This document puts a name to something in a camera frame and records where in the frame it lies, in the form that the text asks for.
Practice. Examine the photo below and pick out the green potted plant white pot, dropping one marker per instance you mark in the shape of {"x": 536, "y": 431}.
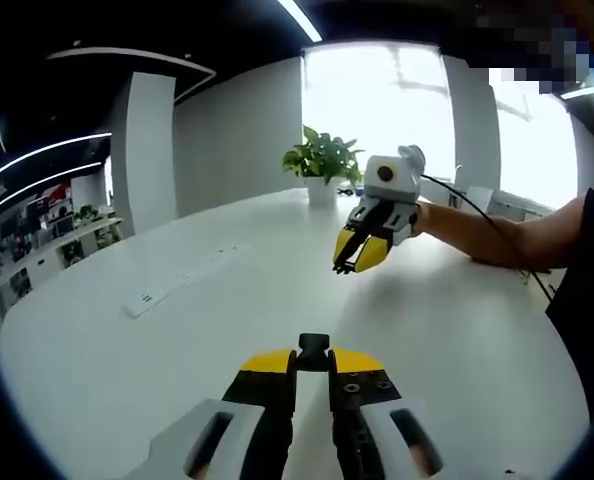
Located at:
{"x": 322, "y": 160}

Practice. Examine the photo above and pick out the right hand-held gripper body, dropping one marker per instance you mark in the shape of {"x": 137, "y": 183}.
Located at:
{"x": 402, "y": 185}

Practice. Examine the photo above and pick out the small black object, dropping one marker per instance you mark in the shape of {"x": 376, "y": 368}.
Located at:
{"x": 349, "y": 191}

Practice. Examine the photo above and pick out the black plastic buckle socket part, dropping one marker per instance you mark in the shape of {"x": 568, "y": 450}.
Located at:
{"x": 313, "y": 350}

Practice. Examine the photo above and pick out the white table power socket strip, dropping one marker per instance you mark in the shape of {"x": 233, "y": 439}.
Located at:
{"x": 187, "y": 280}

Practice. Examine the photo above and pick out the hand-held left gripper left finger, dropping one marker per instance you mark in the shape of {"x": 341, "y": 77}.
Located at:
{"x": 262, "y": 415}

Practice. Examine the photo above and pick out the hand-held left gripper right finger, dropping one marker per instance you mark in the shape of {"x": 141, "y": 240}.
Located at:
{"x": 362, "y": 415}

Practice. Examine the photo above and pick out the ceiling light strip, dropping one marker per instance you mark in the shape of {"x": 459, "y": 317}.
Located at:
{"x": 301, "y": 17}
{"x": 47, "y": 152}
{"x": 42, "y": 187}

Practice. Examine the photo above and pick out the white office desk row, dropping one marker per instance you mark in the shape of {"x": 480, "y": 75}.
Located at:
{"x": 52, "y": 250}

